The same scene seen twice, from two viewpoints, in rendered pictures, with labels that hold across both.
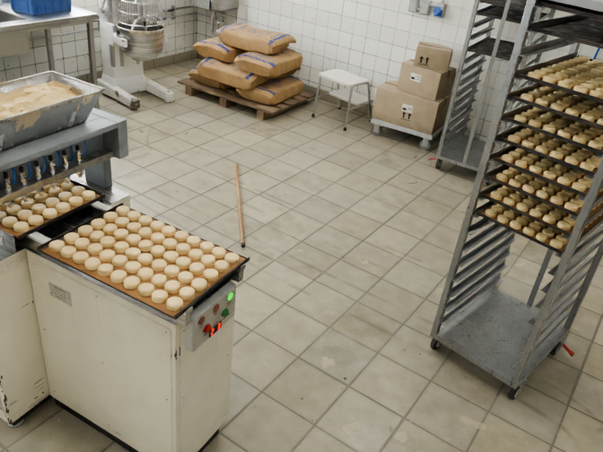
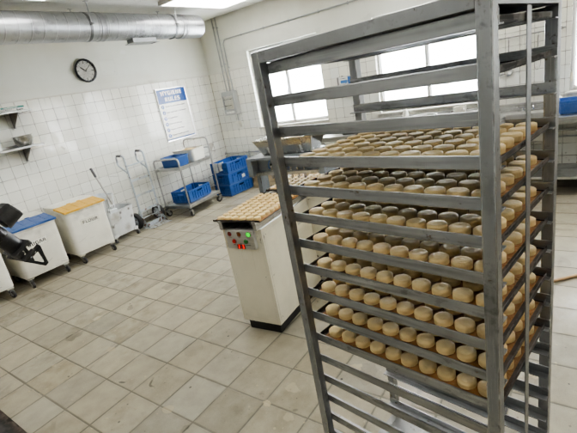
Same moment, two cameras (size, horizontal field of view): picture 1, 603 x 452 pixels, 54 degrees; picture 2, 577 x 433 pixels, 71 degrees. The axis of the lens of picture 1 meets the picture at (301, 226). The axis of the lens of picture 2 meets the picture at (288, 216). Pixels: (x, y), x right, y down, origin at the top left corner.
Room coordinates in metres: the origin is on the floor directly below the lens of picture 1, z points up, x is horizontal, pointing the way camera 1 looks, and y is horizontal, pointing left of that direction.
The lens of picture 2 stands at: (2.20, -2.31, 1.73)
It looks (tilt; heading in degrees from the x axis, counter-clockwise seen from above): 18 degrees down; 97
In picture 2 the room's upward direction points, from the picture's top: 11 degrees counter-clockwise
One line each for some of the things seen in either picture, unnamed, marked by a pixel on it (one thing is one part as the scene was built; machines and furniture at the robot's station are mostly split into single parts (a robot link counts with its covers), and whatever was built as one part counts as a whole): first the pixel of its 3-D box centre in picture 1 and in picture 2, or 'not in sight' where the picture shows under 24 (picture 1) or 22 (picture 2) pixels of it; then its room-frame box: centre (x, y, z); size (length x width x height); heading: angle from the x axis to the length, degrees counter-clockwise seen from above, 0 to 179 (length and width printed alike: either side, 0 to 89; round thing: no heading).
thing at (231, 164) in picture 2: not in sight; (229, 164); (0.45, 4.89, 0.50); 0.60 x 0.40 x 0.20; 61
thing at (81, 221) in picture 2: not in sight; (81, 228); (-1.15, 2.59, 0.38); 0.64 x 0.54 x 0.77; 146
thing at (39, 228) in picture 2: not in sight; (32, 248); (-1.48, 2.03, 0.38); 0.64 x 0.54 x 0.77; 148
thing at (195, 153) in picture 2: not in sight; (189, 154); (-0.03, 4.28, 0.89); 0.44 x 0.36 x 0.20; 158
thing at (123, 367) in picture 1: (135, 343); (276, 258); (1.70, 0.59, 0.45); 0.70 x 0.34 x 0.90; 64
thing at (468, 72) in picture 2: not in sight; (360, 88); (2.31, -1.27, 1.68); 0.64 x 0.03 x 0.03; 139
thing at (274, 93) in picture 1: (272, 87); not in sight; (5.78, 0.47, 0.19); 0.72 x 0.42 x 0.15; 153
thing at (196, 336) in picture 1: (212, 316); (241, 239); (1.54, 0.27, 0.77); 0.24 x 0.04 x 0.14; 154
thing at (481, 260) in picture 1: (487, 256); (452, 380); (2.56, -0.97, 0.51); 0.64 x 0.03 x 0.03; 139
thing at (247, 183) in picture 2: not in sight; (234, 186); (0.45, 4.89, 0.10); 0.60 x 0.40 x 0.20; 57
